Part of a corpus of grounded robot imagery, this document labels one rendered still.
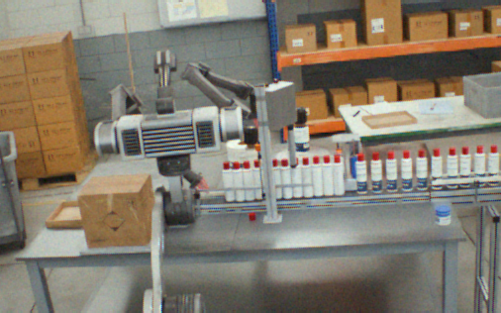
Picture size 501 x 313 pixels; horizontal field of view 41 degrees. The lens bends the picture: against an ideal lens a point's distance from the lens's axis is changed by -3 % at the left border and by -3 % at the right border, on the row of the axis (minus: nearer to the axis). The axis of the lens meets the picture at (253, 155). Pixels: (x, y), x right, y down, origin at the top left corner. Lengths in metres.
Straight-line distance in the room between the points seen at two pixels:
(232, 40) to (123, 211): 4.76
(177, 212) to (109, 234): 0.56
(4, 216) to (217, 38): 3.43
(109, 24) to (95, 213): 4.78
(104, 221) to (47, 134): 3.48
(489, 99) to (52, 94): 3.86
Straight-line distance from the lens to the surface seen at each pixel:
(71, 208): 3.85
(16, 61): 6.51
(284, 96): 3.17
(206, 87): 3.00
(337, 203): 3.41
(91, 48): 7.86
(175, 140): 2.66
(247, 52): 7.72
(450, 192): 3.44
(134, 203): 3.13
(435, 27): 7.24
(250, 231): 3.24
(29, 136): 6.66
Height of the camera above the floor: 2.21
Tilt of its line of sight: 19 degrees down
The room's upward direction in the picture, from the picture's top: 6 degrees counter-clockwise
